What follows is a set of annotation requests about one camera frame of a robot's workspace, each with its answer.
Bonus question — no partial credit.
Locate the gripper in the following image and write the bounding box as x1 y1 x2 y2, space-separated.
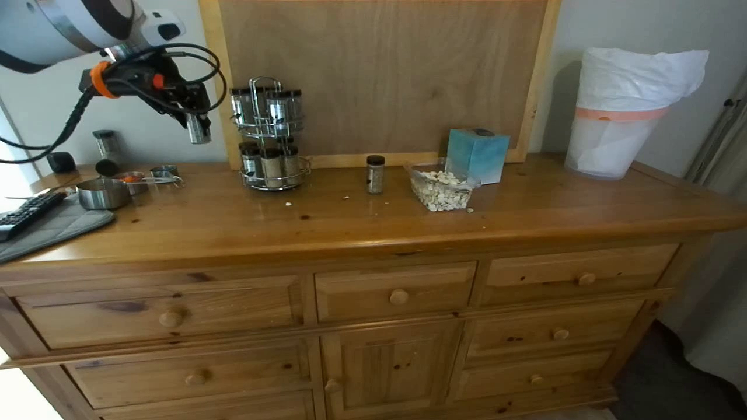
104 54 212 130

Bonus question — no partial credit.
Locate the glass spice bottle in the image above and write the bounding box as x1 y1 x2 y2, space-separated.
187 113 212 145
92 129 120 160
366 155 386 195
260 148 284 188
240 142 262 185
266 89 305 136
231 87 259 127
282 144 302 183

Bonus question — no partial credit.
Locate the small metal measuring cup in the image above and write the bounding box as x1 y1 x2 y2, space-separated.
149 164 185 188
113 171 150 197

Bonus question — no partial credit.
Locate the large metal measuring cup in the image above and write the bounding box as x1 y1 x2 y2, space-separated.
65 177 132 211

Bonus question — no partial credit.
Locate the black round object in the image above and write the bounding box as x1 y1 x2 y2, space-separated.
46 151 77 174

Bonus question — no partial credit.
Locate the grey pot holder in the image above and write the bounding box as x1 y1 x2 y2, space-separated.
0 195 116 265

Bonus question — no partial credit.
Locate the framed wooden board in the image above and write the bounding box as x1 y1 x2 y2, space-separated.
198 0 563 172

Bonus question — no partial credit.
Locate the black remote control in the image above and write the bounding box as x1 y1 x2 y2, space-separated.
0 191 68 243

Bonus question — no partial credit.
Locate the wide wooden drawer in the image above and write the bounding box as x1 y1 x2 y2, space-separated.
454 348 615 404
466 299 647 361
483 243 681 307
14 276 305 351
63 343 311 410
95 390 316 420

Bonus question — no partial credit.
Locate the clear plastic container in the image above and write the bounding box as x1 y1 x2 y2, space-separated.
404 158 483 213

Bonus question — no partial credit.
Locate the wooden dresser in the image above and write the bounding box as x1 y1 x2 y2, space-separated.
0 153 747 420

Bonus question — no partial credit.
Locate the short wooden drawer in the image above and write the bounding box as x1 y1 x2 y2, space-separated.
315 261 479 325

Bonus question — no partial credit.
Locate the heap of pale seeds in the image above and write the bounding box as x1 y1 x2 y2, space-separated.
411 170 473 212

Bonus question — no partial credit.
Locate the teal tissue box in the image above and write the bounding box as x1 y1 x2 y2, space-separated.
446 128 511 186

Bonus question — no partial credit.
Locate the wooden dresser door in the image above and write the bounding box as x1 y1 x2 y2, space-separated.
320 320 465 420

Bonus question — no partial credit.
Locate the white bin with bag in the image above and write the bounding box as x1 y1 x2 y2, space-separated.
564 47 710 180

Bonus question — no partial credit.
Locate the wire circular spice rack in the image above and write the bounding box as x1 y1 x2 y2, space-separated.
230 76 313 193

